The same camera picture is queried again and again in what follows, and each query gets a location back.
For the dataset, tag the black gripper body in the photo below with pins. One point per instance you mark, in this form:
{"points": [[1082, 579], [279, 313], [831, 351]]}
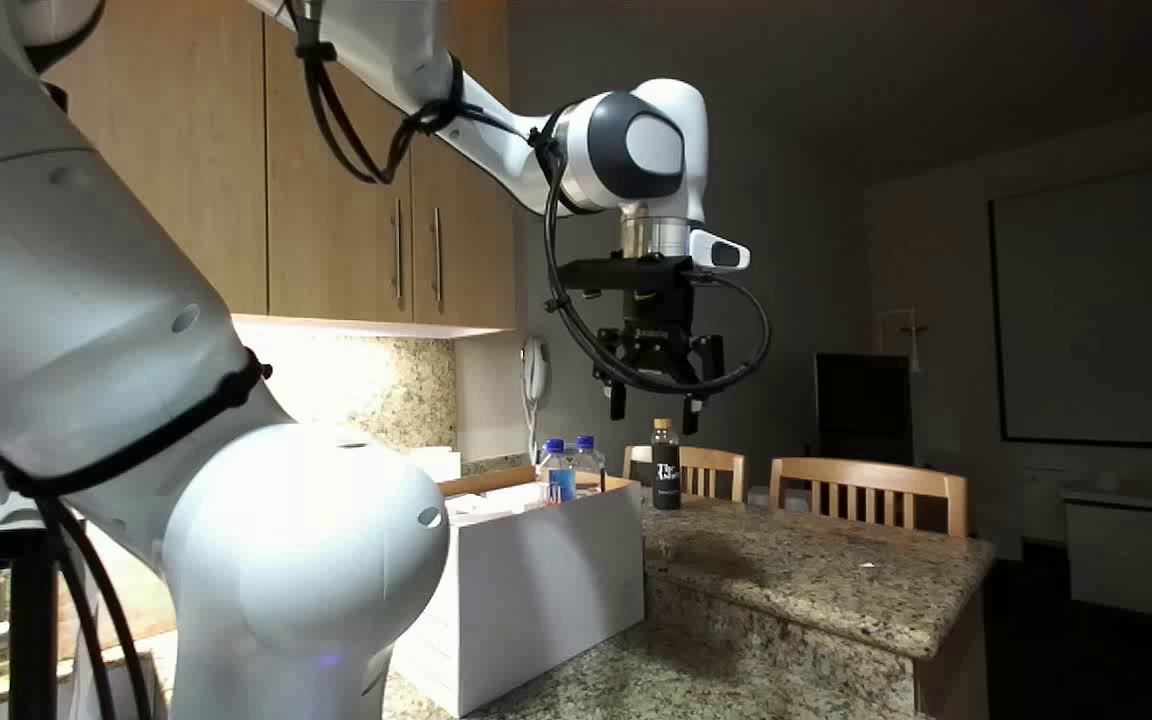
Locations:
{"points": [[663, 335]]}

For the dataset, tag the Fiji water bottle blue cap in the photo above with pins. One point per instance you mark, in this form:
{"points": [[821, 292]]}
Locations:
{"points": [[558, 473], [591, 465]]}

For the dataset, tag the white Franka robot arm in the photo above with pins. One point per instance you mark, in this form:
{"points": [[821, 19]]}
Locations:
{"points": [[71, 264]]}

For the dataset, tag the white cardboard box brown inside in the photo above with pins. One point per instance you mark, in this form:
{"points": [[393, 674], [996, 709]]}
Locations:
{"points": [[537, 602]]}

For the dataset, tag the light wooden slatted chair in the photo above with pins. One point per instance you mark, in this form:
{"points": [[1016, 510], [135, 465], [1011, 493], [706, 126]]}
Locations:
{"points": [[709, 473], [871, 493]]}

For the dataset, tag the dark bottle with label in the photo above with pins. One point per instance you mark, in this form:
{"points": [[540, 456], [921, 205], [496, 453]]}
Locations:
{"points": [[665, 470]]}

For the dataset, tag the dark television screen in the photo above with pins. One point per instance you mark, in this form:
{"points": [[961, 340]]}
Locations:
{"points": [[867, 407]]}

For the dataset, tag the white radiator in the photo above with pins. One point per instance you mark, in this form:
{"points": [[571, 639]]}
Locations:
{"points": [[1121, 554]]}

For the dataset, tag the black stand pole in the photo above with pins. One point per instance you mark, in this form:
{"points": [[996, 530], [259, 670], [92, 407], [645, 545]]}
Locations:
{"points": [[34, 612]]}

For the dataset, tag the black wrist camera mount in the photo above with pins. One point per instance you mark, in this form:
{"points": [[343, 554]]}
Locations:
{"points": [[623, 272]]}

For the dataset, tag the white wall phone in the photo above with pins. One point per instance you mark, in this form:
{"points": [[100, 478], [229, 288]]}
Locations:
{"points": [[534, 375]]}

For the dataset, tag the wall projector screen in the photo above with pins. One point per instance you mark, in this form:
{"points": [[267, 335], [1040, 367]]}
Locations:
{"points": [[1108, 306]]}

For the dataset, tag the wooden wall cabinet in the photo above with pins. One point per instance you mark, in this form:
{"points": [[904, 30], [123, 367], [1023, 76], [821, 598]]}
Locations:
{"points": [[203, 162]]}

